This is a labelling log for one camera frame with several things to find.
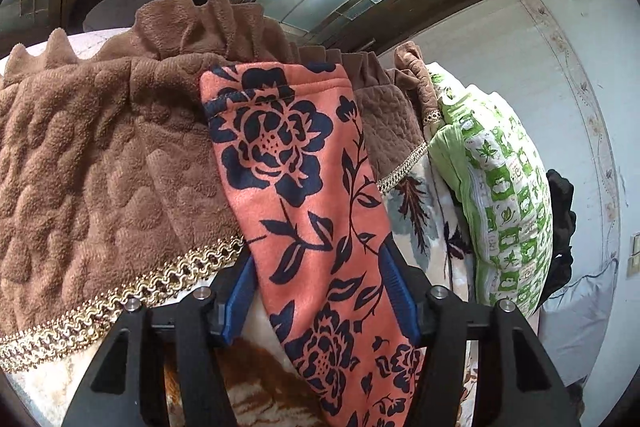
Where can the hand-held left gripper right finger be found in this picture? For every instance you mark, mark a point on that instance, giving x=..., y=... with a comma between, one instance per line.
x=400, y=298

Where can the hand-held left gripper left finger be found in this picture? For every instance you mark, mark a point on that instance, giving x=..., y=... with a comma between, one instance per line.
x=240, y=298

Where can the orange floral garment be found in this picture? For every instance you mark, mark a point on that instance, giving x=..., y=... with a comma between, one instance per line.
x=290, y=187

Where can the cream leaf-print blanket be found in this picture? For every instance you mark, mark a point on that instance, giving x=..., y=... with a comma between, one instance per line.
x=420, y=217

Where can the green patterned pillow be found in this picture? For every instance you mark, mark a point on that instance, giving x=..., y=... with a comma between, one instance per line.
x=500, y=187

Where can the black cloth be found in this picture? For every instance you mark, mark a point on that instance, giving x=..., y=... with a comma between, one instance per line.
x=560, y=217

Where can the grey pillow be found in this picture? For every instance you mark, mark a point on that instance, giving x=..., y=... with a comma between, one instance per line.
x=580, y=322

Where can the brown fleece blanket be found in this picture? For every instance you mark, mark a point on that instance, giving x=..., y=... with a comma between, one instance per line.
x=75, y=157

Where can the wall switch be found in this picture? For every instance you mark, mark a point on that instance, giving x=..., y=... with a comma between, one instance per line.
x=635, y=254

